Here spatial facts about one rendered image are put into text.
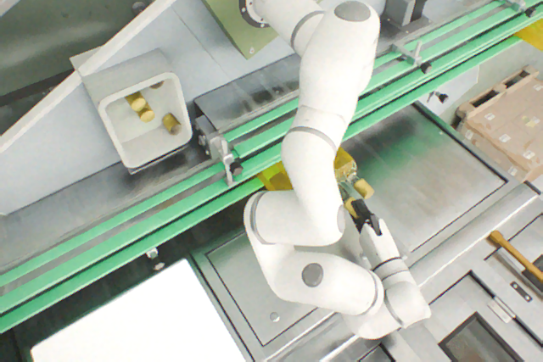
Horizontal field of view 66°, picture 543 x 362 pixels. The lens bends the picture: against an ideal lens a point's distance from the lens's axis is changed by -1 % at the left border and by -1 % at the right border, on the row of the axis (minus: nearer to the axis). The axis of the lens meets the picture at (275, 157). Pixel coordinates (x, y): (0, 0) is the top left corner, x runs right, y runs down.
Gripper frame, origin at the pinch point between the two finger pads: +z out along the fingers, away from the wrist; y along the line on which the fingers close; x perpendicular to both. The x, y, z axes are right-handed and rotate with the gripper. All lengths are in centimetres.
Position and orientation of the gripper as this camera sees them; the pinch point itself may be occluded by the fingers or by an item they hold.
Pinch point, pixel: (358, 211)
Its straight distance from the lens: 107.8
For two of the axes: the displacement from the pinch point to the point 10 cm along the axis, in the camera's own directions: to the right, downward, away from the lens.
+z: -3.3, -7.5, 5.7
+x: -9.5, 2.7, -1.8
